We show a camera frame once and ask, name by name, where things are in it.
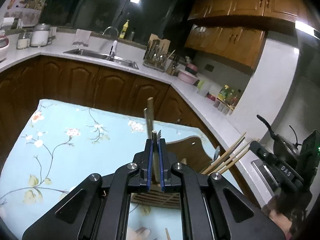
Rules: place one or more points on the wooden chopstick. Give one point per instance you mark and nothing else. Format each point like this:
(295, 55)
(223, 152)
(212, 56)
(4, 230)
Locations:
(167, 234)
(152, 134)

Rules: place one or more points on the white canister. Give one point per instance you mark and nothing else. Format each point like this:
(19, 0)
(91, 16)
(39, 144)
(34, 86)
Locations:
(40, 35)

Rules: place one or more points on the yellow detergent bottle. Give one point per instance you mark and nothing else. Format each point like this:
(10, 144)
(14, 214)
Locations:
(124, 29)

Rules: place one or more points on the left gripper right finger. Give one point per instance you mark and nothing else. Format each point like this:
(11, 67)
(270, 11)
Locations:
(168, 181)

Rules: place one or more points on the wooden utensil caddy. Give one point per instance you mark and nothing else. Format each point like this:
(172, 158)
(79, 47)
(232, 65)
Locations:
(189, 151)

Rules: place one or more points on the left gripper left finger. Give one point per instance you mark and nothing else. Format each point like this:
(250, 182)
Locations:
(142, 181)

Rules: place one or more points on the right hand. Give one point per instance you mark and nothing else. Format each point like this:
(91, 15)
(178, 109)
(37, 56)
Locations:
(287, 221)

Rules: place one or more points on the floral light blue tablecloth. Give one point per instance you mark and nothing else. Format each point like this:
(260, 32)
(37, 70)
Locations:
(59, 146)

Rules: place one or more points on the countertop dish rack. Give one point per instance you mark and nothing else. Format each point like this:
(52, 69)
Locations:
(156, 54)

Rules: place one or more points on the white rice cooker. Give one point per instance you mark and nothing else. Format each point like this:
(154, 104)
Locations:
(4, 46)

